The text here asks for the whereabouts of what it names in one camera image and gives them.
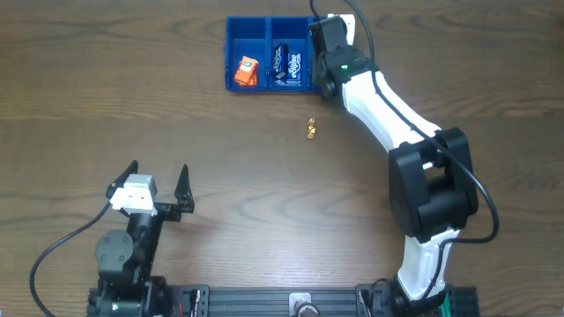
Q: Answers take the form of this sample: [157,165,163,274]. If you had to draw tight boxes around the black cable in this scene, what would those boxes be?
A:
[28,200,112,317]
[308,0,501,300]

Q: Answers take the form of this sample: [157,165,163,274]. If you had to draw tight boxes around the mounting rail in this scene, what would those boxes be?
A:
[87,284,479,317]

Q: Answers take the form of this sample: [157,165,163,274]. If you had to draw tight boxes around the blue tray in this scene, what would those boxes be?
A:
[224,15,330,93]

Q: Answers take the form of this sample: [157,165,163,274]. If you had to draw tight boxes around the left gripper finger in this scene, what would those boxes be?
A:
[174,164,196,214]
[105,159,139,198]

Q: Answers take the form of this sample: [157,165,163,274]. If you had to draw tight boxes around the blue candy pack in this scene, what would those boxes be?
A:
[272,42,290,82]
[286,52,303,85]

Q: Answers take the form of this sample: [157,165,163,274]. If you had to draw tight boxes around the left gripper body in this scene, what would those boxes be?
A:
[152,202,182,223]

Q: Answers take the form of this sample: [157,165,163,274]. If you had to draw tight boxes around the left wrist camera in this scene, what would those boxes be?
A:
[108,173,159,217]

